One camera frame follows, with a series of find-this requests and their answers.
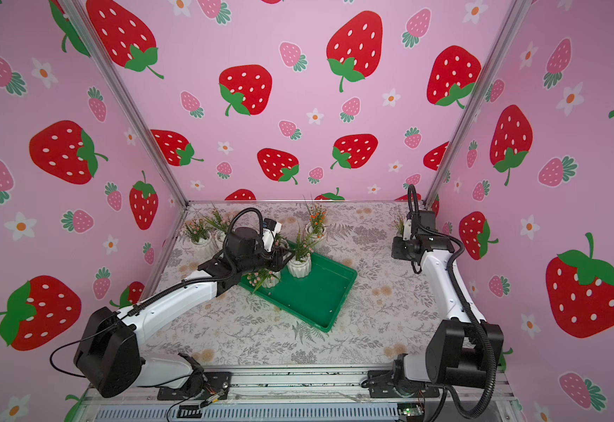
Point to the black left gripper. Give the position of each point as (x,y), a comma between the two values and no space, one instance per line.
(276,262)

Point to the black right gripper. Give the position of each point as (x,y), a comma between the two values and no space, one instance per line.
(402,248)

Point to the green gypsophila pot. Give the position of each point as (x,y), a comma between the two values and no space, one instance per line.
(303,247)

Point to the green grass pot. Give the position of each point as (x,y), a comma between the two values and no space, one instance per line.
(399,224)

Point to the orange gypsophila pot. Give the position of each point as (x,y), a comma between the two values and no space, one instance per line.
(315,227)

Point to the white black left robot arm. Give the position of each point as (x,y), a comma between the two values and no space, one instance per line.
(109,354)

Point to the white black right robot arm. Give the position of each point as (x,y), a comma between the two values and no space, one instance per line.
(461,359)

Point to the green plastic storage box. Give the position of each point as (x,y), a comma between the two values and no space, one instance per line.
(316,299)

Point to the gypsophila pot back left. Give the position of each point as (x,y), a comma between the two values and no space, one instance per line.
(218,224)

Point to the gypsophila pot far left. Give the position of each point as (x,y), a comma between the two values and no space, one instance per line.
(198,233)

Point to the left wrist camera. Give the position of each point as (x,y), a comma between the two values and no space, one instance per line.
(270,233)

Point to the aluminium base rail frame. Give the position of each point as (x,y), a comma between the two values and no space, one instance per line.
(276,393)

